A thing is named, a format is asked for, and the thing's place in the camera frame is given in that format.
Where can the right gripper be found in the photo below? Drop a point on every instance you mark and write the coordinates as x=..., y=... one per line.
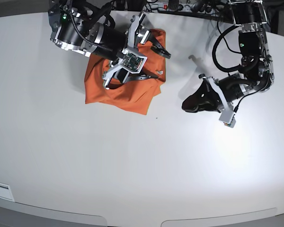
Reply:
x=136, y=34

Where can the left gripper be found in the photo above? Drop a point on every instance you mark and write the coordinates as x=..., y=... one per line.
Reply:
x=209, y=97

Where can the orange T-shirt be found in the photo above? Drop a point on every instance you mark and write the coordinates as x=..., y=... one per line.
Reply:
x=134, y=96

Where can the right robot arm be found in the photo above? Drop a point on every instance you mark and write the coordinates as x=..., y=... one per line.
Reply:
x=81, y=27

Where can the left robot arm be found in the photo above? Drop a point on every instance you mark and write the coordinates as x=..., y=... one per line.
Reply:
x=253, y=74

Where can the white label panel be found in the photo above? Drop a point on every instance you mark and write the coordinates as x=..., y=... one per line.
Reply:
x=6, y=193

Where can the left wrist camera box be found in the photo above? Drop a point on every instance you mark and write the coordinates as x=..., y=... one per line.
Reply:
x=228, y=118

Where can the power strip with red switch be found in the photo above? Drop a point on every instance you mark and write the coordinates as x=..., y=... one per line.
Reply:
x=182, y=6

